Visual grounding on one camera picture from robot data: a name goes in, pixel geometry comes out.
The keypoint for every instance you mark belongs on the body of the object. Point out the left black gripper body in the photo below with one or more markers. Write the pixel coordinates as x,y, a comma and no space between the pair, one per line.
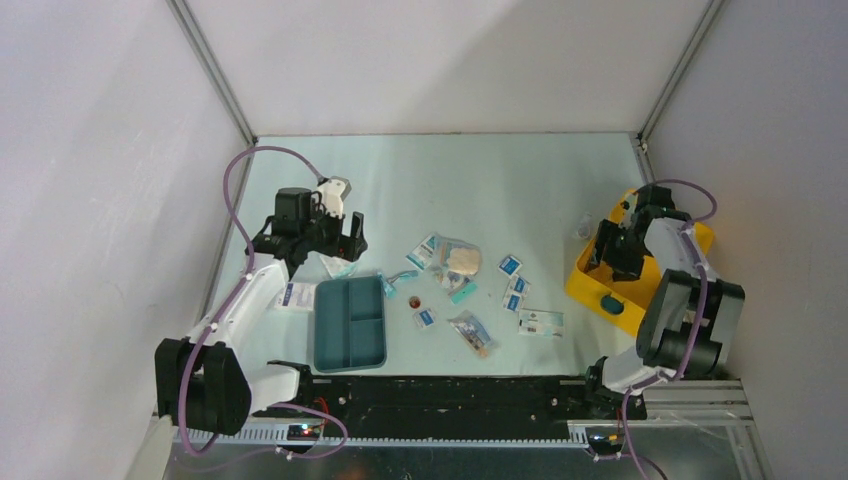
322,231

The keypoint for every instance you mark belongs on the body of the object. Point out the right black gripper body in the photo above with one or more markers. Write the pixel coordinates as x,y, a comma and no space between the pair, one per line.
622,252

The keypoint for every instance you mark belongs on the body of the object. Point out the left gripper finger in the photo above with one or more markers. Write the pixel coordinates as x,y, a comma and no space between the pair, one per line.
357,232
348,250

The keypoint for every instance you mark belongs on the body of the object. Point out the zip bag of bandages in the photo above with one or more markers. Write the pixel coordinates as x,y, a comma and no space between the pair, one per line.
337,267

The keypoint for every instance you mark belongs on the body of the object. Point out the bag with beige gauze roll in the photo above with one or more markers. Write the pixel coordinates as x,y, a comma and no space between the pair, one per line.
455,256

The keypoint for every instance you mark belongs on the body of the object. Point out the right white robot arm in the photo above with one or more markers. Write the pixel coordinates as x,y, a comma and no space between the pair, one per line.
690,318

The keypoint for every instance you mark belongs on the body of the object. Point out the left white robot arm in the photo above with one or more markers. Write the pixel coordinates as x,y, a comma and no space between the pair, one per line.
200,380

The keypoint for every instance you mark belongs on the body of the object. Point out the white medicine box blue label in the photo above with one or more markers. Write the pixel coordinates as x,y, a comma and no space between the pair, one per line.
296,296

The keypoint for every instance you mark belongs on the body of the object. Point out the small clear plastic bottle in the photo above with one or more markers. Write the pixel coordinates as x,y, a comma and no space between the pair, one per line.
583,231

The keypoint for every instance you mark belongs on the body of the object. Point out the twisted teal wrapper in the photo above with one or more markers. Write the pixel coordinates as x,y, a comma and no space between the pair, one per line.
389,282

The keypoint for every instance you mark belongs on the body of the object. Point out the teal divided plastic tray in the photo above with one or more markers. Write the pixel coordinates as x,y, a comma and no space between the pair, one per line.
349,325

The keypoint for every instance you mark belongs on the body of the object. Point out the teal gauze dressing packet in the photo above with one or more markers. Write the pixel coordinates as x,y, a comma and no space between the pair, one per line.
421,256

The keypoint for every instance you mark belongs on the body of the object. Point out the white flat labelled packet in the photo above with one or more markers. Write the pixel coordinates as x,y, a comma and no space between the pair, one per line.
541,323

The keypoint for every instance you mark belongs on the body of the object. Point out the cotton swabs bag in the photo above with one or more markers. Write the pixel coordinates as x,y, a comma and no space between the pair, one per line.
473,332

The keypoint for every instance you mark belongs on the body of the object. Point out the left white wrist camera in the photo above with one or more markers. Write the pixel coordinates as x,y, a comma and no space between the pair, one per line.
333,191

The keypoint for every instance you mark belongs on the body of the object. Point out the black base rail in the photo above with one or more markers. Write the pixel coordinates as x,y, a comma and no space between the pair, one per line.
463,408

